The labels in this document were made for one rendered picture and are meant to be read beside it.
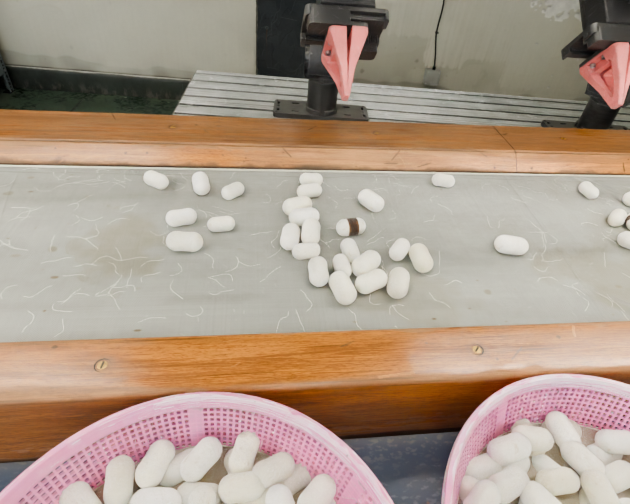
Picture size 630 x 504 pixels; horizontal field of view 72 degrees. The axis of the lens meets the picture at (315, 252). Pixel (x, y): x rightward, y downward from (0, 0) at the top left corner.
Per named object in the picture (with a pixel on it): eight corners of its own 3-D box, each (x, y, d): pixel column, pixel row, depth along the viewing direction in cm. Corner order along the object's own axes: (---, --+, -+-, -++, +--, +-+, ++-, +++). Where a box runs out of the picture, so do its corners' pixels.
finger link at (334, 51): (392, 85, 50) (388, 12, 52) (331, 83, 49) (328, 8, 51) (376, 113, 57) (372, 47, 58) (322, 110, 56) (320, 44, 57)
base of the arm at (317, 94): (375, 86, 86) (371, 73, 91) (273, 78, 84) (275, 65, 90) (368, 124, 91) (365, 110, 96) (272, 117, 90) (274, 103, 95)
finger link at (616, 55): (671, 96, 57) (661, 30, 58) (622, 94, 56) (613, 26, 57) (627, 119, 63) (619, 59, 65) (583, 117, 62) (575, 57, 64)
